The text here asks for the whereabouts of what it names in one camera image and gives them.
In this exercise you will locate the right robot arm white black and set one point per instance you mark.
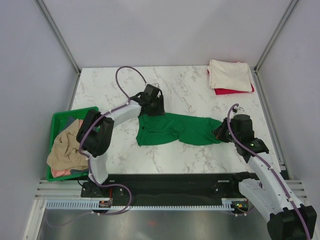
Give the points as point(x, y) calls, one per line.
point(286, 216)

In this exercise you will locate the folded cream t shirt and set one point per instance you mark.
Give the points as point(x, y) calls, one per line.
point(234, 76)

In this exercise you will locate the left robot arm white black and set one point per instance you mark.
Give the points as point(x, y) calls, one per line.
point(95, 134)

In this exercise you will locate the beige crumpled t shirt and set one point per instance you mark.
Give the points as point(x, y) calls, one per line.
point(64, 153)

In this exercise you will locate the folded red t shirt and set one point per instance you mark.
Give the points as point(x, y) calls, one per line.
point(223, 91)

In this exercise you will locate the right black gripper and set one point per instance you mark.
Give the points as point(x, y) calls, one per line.
point(218, 131)

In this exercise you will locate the right aluminium frame post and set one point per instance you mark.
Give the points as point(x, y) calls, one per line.
point(276, 33)

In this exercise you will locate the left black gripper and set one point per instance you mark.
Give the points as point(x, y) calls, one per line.
point(160, 110)

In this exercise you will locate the left aluminium frame post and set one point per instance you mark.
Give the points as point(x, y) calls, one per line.
point(58, 35)

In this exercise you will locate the green t shirt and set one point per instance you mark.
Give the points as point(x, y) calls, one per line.
point(164, 129)

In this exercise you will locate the white slotted cable duct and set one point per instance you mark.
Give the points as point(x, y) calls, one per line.
point(99, 205)

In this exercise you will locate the aluminium rail base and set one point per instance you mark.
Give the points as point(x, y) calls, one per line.
point(71, 190)

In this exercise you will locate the aluminium frame post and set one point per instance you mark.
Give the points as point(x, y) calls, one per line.
point(276, 33)
point(58, 35)

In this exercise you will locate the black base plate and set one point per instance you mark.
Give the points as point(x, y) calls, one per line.
point(189, 189)

